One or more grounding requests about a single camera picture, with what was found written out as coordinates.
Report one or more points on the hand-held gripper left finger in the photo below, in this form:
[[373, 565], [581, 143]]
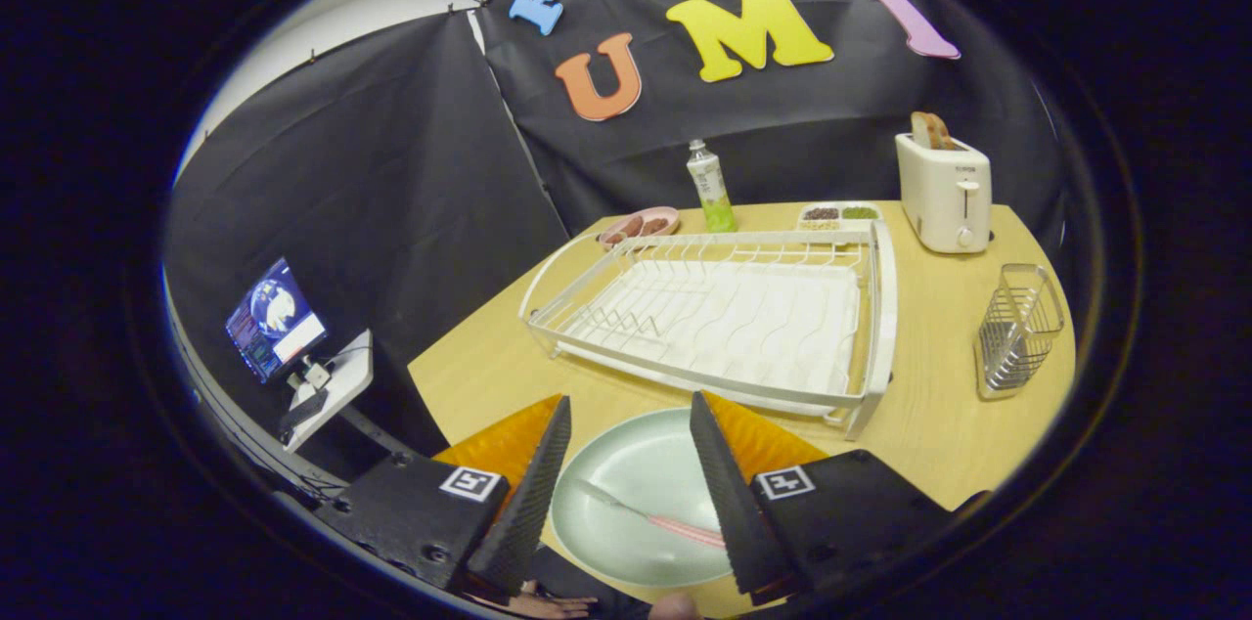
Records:
[[533, 493]]

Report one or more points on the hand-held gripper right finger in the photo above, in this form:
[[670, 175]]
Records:
[[729, 493]]

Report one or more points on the pale green plate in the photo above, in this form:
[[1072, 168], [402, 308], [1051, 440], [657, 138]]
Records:
[[636, 454]]

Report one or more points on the pink plate with food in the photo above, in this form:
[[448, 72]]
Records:
[[641, 226]]

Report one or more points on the person's dark sleeve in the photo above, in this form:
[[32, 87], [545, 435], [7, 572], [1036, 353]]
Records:
[[587, 576]]

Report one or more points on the white side shelf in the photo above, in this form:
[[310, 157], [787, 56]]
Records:
[[342, 376]]

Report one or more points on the white compartment snack tray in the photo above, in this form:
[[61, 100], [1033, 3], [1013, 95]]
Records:
[[839, 213]]

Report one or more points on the green drink bottle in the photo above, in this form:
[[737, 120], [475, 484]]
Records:
[[711, 190]]

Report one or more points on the lit display screen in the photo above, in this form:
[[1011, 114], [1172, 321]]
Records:
[[274, 317]]

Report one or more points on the cream toaster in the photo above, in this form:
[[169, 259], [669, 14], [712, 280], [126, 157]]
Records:
[[944, 199]]

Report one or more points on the toasted bread slice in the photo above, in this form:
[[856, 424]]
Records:
[[929, 131]]

